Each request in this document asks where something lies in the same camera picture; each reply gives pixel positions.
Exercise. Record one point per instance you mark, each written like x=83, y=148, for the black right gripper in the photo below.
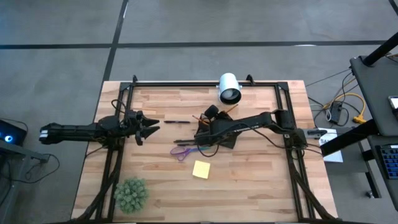
x=211, y=111

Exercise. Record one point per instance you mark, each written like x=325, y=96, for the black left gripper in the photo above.
x=133, y=126

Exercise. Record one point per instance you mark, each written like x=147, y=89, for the yellow sticky note pad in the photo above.
x=201, y=169

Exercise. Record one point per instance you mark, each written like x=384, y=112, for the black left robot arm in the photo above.
x=73, y=132

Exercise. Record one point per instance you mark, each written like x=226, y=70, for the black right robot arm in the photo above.
x=248, y=125

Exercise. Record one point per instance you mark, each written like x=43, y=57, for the black mesh desk organizer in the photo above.
x=230, y=141

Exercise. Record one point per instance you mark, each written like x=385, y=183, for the green artificial plant ball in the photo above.
x=131, y=195

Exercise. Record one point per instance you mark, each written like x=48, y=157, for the black power adapter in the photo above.
x=335, y=112

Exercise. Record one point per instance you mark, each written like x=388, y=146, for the white printed paper sheet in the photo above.
x=334, y=155

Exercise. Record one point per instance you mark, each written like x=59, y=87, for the grey side stand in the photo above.
x=18, y=155

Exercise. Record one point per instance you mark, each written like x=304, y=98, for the black desk support beam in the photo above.
x=348, y=138

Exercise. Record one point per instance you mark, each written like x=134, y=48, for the black box with blue light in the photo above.
x=11, y=132

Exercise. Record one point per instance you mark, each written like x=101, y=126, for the smartphone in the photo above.
x=394, y=104

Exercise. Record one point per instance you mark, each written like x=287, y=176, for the black keyboard with coloured keys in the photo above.
x=390, y=161

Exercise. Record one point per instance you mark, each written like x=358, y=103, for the black aluminium table frame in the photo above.
x=202, y=84

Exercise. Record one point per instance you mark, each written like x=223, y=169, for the grey desk with black post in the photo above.
x=376, y=93

